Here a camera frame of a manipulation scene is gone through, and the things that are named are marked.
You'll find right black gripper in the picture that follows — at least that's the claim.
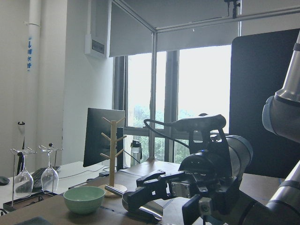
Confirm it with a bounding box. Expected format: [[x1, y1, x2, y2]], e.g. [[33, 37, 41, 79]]
[[127, 150, 241, 225]]

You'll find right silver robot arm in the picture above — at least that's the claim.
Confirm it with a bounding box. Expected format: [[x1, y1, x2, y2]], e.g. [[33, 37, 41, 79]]
[[127, 29, 300, 225]]

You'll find metal scoop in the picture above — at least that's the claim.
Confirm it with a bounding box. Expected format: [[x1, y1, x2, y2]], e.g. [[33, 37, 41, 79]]
[[105, 185, 163, 221]]

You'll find water bottle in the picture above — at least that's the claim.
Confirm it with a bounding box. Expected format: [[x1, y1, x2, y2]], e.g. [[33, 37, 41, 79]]
[[130, 140, 143, 166]]

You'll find wooden mug tree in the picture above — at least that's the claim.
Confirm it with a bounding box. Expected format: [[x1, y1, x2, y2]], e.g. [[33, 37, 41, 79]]
[[100, 117, 127, 192]]

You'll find mint green bowl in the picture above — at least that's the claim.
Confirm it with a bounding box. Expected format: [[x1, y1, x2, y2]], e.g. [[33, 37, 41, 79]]
[[63, 186, 105, 215]]

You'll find black computer monitor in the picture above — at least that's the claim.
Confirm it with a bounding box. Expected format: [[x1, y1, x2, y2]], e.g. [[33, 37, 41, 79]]
[[83, 108, 126, 167]]

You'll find black keyboard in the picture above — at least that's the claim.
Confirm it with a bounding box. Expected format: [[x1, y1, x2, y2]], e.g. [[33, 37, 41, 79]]
[[32, 167, 47, 192]]

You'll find black wine glass stand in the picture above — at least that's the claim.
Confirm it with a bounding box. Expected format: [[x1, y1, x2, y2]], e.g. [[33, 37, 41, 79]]
[[2, 145, 64, 211]]

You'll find black computer mouse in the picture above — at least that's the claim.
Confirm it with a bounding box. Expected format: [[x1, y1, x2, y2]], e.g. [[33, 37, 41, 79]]
[[0, 176, 10, 186]]

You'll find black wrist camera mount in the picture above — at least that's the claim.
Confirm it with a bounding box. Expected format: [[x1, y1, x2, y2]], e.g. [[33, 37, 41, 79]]
[[171, 114, 226, 154]]

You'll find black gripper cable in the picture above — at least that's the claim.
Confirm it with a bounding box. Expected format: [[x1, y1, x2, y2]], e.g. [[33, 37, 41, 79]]
[[143, 118, 190, 150]]

